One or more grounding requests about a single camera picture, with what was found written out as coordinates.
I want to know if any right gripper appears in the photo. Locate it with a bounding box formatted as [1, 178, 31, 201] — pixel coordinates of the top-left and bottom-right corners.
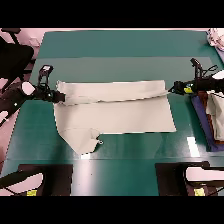
[167, 80, 195, 96]

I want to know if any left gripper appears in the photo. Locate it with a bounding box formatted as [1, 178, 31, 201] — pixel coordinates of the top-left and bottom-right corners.
[42, 89, 67, 104]

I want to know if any white T-shirt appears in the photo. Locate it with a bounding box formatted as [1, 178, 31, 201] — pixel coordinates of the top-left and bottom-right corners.
[53, 79, 177, 156]

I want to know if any rust garment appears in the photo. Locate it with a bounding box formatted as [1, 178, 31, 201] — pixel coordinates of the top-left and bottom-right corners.
[197, 93, 224, 145]

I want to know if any purple garment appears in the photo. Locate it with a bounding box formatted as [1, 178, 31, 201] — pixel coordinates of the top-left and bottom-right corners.
[190, 94, 224, 153]

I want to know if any white garment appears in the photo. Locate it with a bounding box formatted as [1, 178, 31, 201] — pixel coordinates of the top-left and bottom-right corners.
[205, 92, 224, 142]

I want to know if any black office chair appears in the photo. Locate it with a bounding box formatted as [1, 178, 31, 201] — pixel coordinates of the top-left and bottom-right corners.
[0, 28, 36, 95]

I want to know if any heap of clothes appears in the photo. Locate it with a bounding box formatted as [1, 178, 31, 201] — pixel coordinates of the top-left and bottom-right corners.
[206, 28, 224, 52]

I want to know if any black mounting plate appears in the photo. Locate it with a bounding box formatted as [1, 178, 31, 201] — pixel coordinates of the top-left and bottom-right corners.
[17, 163, 74, 197]
[155, 161, 221, 197]

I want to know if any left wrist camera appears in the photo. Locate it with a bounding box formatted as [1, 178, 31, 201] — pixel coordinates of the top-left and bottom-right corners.
[37, 64, 55, 92]

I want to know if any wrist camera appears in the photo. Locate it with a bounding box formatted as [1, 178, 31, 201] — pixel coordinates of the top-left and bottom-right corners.
[37, 64, 55, 92]
[189, 57, 205, 82]

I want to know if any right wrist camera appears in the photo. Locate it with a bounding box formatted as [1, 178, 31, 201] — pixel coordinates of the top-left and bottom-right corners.
[189, 57, 205, 82]

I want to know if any black cable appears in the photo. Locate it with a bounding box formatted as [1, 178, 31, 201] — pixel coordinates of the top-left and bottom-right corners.
[201, 64, 220, 80]

